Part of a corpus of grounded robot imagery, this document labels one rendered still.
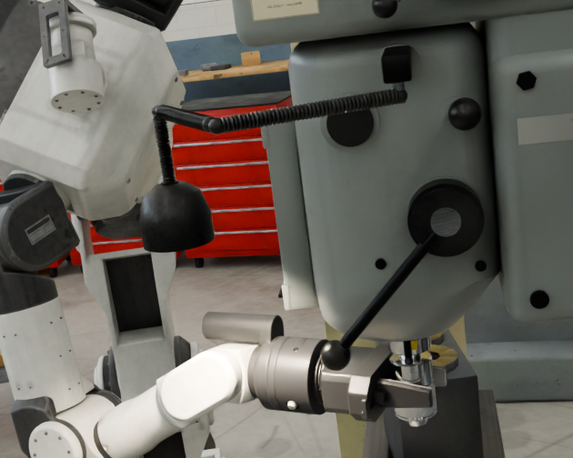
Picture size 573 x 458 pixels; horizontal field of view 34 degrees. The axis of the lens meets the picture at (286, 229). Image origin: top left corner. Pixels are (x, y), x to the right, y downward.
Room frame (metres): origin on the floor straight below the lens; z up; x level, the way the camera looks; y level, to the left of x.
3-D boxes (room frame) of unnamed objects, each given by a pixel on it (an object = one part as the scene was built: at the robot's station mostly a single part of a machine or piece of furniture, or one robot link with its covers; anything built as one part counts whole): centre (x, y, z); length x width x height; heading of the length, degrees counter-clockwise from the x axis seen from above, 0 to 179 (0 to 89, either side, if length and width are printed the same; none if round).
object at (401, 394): (0.95, -0.10, 1.23); 0.06 x 0.02 x 0.03; 63
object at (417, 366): (0.97, -0.12, 1.26); 0.05 x 0.05 x 0.01
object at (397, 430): (1.37, -0.18, 1.02); 0.22 x 0.12 x 0.20; 1
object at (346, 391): (1.02, -0.04, 1.23); 0.13 x 0.12 x 0.10; 153
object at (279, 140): (0.99, -0.01, 1.45); 0.04 x 0.04 x 0.21; 80
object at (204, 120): (0.83, 0.07, 1.58); 0.17 x 0.01 x 0.01; 22
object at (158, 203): (0.92, 0.11, 1.48); 0.07 x 0.07 x 0.06
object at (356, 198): (0.97, -0.12, 1.47); 0.21 x 0.19 x 0.32; 170
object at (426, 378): (0.97, -0.12, 1.23); 0.05 x 0.05 x 0.06
